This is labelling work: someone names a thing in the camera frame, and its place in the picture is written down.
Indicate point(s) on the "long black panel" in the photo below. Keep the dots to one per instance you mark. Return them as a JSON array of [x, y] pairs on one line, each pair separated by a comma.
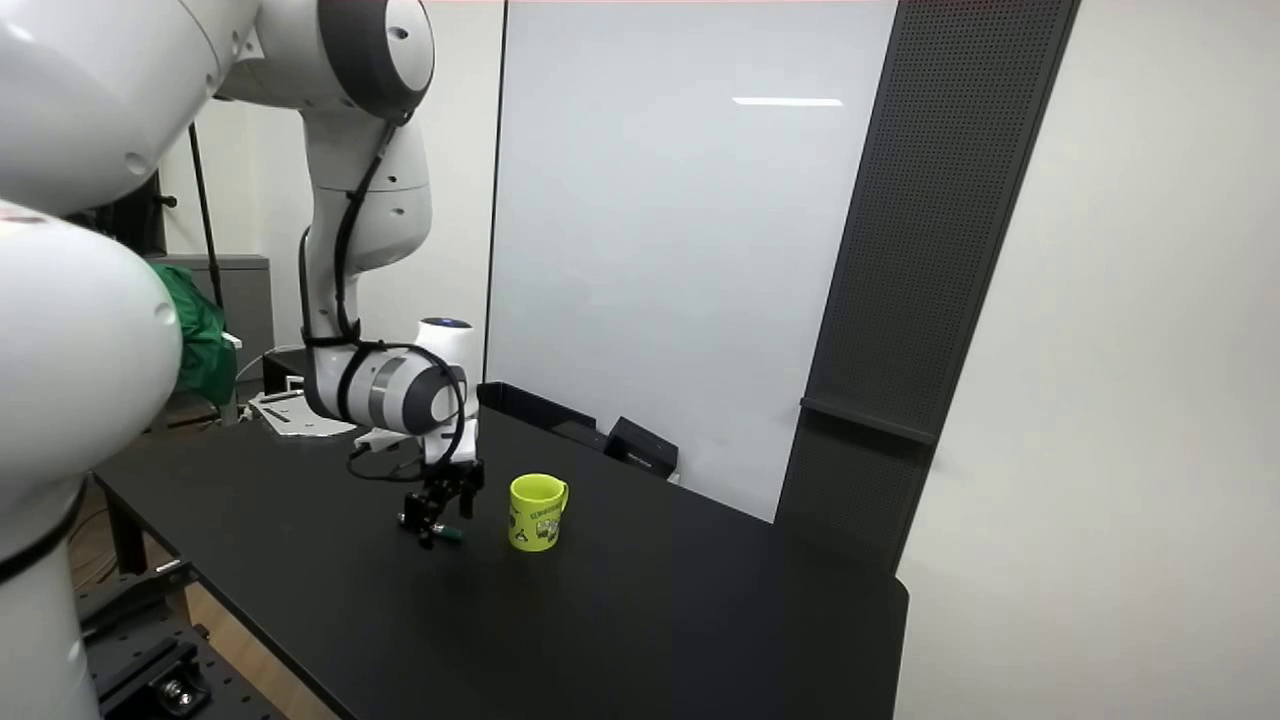
[[535, 408]]

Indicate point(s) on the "black vertical column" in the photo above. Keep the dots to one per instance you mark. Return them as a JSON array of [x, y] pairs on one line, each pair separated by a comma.
[[922, 266]]

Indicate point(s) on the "green cloth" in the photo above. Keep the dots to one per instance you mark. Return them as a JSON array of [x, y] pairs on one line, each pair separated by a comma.
[[200, 343]]

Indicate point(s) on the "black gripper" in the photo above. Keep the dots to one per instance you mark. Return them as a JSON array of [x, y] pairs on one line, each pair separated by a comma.
[[458, 486]]

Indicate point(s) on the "large whiteboard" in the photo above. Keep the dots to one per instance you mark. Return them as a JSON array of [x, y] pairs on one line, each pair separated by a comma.
[[681, 266]]

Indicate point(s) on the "small black box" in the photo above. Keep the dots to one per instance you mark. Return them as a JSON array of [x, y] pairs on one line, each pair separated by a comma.
[[640, 450]]

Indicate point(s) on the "white flat mounting plate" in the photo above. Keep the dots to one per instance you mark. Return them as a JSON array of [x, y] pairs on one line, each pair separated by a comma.
[[292, 416]]

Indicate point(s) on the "yellow-green plastic cup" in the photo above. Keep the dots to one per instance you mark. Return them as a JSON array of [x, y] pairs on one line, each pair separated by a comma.
[[538, 515]]

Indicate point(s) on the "black table leg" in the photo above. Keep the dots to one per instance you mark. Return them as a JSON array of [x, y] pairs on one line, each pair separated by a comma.
[[125, 534]]

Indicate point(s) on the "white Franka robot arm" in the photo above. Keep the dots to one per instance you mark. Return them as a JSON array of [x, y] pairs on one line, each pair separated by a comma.
[[82, 345]]

